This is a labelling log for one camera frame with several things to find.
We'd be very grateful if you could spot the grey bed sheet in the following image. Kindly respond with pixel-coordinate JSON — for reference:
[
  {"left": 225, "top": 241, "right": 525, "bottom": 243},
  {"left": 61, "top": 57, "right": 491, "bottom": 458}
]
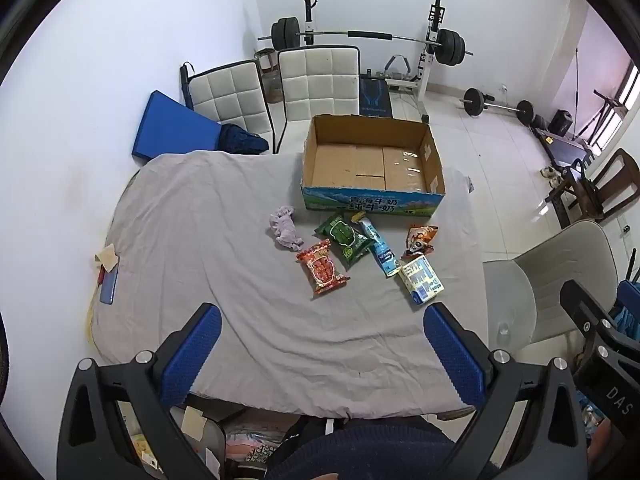
[{"left": 92, "top": 151, "right": 488, "bottom": 420}]

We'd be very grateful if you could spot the treadmill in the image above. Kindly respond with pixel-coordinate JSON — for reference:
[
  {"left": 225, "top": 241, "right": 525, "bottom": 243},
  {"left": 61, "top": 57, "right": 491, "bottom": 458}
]
[{"left": 531, "top": 127, "right": 593, "bottom": 167}]

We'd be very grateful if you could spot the white barbell rack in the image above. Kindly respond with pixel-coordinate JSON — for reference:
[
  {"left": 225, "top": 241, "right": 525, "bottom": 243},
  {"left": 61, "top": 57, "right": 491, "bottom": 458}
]
[{"left": 300, "top": 0, "right": 448, "bottom": 121}]

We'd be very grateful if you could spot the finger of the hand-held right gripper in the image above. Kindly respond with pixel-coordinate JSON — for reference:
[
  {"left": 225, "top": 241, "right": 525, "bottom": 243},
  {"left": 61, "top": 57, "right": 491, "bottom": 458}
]
[
  {"left": 617, "top": 280, "right": 640, "bottom": 313},
  {"left": 559, "top": 280, "right": 621, "bottom": 333}
]

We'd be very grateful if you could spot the grey sit-up bar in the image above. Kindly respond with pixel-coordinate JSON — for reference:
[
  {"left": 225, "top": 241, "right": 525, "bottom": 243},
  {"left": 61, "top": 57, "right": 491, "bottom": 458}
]
[{"left": 383, "top": 53, "right": 416, "bottom": 82}]

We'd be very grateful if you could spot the blue folded mat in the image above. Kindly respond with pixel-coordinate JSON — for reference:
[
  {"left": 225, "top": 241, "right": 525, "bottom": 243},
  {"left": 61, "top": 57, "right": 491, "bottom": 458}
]
[{"left": 131, "top": 90, "right": 223, "bottom": 162}]

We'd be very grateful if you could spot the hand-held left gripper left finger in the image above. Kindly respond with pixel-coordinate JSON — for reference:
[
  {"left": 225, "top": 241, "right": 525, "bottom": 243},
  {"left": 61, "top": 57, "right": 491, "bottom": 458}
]
[{"left": 56, "top": 303, "right": 222, "bottom": 480}]

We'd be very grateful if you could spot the barbell with black plates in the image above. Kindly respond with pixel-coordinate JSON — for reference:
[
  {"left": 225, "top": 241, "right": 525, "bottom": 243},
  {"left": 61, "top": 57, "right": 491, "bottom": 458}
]
[{"left": 257, "top": 17, "right": 475, "bottom": 67}]

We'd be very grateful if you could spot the blue smartphone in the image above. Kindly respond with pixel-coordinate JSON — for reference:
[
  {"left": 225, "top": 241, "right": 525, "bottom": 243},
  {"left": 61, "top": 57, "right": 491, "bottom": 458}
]
[{"left": 98, "top": 265, "right": 120, "bottom": 306}]

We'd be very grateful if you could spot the black stick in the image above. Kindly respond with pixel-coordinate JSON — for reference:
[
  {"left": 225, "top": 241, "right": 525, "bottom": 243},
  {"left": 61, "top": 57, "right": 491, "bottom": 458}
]
[{"left": 180, "top": 62, "right": 195, "bottom": 108}]

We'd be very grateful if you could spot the purple sock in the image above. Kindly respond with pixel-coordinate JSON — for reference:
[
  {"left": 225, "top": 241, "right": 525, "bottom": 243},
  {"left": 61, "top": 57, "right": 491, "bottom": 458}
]
[{"left": 268, "top": 205, "right": 304, "bottom": 252}]

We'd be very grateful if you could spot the white padded chair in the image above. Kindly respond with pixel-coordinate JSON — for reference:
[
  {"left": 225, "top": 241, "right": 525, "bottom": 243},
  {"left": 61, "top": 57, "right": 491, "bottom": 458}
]
[
  {"left": 274, "top": 46, "right": 362, "bottom": 155},
  {"left": 187, "top": 59, "right": 275, "bottom": 153}
]

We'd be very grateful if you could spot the black weight bench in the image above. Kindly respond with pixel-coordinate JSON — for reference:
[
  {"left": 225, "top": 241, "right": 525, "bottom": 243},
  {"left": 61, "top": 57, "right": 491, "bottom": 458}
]
[{"left": 358, "top": 72, "right": 393, "bottom": 118}]

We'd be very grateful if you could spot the clear storage box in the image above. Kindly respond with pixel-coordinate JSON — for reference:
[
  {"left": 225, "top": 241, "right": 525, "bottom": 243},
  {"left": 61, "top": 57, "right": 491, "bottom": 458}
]
[{"left": 119, "top": 400, "right": 227, "bottom": 480}]

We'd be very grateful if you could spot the orange snack packet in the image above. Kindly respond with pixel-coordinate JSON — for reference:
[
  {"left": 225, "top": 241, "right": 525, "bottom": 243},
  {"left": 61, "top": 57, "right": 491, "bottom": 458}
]
[{"left": 402, "top": 224, "right": 440, "bottom": 261}]

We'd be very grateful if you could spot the beige plastic chair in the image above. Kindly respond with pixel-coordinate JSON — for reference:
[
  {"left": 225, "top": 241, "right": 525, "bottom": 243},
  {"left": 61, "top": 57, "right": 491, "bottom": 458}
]
[{"left": 482, "top": 220, "right": 621, "bottom": 357}]

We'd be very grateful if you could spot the red snack packet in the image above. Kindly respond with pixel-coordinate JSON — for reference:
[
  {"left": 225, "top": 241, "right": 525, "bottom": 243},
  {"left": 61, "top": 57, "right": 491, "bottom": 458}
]
[{"left": 295, "top": 240, "right": 349, "bottom": 296}]

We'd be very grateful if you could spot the beige paper note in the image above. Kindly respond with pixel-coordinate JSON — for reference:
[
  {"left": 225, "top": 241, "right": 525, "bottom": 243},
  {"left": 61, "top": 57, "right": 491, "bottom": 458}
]
[{"left": 94, "top": 243, "right": 119, "bottom": 272}]

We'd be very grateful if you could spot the window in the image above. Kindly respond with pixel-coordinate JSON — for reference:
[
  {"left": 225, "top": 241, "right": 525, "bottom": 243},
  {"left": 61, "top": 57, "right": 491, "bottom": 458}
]
[{"left": 611, "top": 64, "right": 640, "bottom": 113}]

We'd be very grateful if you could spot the patterned cloth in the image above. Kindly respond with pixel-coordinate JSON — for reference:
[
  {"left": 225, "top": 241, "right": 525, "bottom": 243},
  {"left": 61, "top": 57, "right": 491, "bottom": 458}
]
[{"left": 225, "top": 421, "right": 287, "bottom": 467}]

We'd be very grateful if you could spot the short barbell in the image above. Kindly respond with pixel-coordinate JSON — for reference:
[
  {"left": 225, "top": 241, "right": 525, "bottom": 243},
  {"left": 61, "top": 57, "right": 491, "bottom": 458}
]
[{"left": 460, "top": 87, "right": 535, "bottom": 126}]

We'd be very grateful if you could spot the black stand by window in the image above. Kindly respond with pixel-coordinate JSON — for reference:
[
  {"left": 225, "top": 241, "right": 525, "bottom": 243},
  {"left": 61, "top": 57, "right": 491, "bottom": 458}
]
[{"left": 591, "top": 89, "right": 627, "bottom": 133}]

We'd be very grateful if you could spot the dark blue bag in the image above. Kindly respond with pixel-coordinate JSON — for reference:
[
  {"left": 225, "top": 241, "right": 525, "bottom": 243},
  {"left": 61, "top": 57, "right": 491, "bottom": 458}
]
[{"left": 217, "top": 123, "right": 271, "bottom": 156}]

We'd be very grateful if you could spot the blue white tube packet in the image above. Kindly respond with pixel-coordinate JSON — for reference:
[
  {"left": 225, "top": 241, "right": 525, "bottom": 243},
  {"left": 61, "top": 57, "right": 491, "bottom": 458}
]
[{"left": 351, "top": 212, "right": 401, "bottom": 278}]

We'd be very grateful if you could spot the cardboard box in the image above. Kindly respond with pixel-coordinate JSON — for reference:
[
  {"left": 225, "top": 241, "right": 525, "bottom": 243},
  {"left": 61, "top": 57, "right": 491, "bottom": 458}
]
[{"left": 300, "top": 114, "right": 447, "bottom": 217}]

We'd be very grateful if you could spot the black speaker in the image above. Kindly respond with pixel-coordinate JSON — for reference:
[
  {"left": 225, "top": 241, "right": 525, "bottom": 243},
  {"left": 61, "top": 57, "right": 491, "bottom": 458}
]
[{"left": 549, "top": 110, "right": 574, "bottom": 137}]

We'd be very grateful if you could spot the blue cloth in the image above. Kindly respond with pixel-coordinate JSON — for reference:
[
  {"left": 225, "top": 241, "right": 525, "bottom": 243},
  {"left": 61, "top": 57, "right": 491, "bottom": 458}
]
[{"left": 616, "top": 305, "right": 640, "bottom": 343}]

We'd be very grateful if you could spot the person's dark blue clothing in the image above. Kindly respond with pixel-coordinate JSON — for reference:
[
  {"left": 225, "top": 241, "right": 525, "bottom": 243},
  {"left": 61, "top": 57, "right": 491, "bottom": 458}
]
[{"left": 264, "top": 416, "right": 498, "bottom": 480}]

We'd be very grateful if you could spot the brown wooden chair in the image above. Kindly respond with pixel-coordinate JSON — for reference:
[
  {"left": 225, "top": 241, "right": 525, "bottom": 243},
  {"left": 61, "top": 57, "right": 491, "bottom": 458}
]
[{"left": 546, "top": 147, "right": 640, "bottom": 228}]

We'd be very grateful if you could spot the green snack packet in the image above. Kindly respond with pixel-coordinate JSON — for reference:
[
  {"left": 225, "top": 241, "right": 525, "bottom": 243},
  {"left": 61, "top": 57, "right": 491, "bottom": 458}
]
[{"left": 314, "top": 211, "right": 375, "bottom": 267}]

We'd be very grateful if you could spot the water jug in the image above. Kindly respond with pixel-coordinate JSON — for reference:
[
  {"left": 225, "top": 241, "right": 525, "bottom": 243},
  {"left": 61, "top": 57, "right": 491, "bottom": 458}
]
[{"left": 261, "top": 71, "right": 284, "bottom": 105}]

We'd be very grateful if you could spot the white blue milk carton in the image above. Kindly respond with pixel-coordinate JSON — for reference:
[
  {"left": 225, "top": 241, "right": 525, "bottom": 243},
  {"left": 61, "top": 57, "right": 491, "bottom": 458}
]
[{"left": 398, "top": 254, "right": 445, "bottom": 306}]

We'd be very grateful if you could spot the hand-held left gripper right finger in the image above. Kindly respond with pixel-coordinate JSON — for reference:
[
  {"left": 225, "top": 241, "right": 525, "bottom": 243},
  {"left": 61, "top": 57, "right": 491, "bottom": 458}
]
[{"left": 423, "top": 302, "right": 588, "bottom": 480}]

